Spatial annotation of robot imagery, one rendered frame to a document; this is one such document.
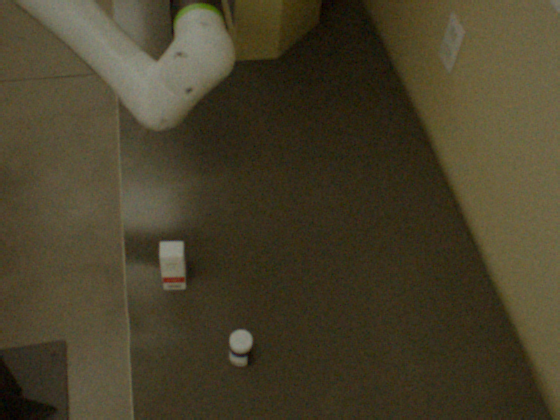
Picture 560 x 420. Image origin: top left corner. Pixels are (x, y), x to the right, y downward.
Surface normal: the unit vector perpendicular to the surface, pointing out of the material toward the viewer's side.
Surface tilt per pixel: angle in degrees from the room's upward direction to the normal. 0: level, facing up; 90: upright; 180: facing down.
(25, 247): 0
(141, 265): 0
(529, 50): 90
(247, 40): 90
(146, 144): 0
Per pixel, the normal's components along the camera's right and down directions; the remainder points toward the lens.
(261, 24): 0.18, 0.77
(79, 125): 0.07, -0.63
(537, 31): -0.98, 0.11
